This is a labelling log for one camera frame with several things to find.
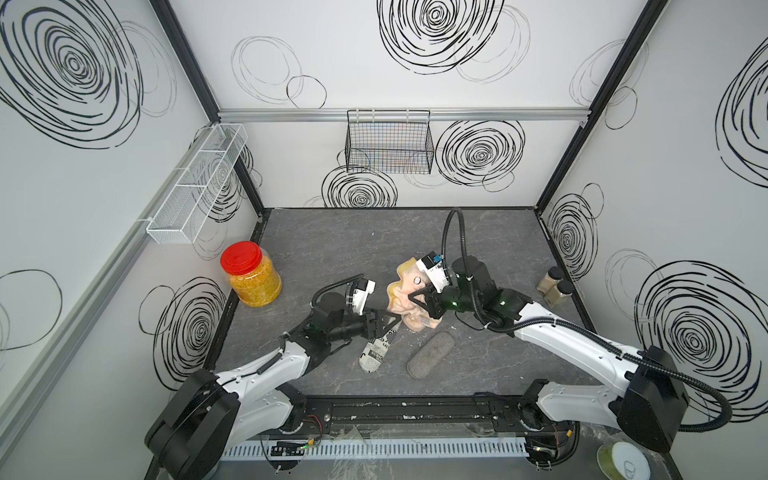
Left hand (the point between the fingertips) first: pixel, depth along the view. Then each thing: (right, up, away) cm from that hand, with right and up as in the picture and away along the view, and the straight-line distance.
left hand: (395, 320), depth 77 cm
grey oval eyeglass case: (+12, -9, +6) cm, 16 cm away
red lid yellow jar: (-40, +11, +6) cm, 42 cm away
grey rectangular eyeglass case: (+3, -6, +10) cm, 12 cm away
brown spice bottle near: (+49, +5, +12) cm, 51 cm away
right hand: (+4, +6, -2) cm, 8 cm away
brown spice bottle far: (+49, +10, +15) cm, 52 cm away
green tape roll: (+49, -27, -13) cm, 58 cm away
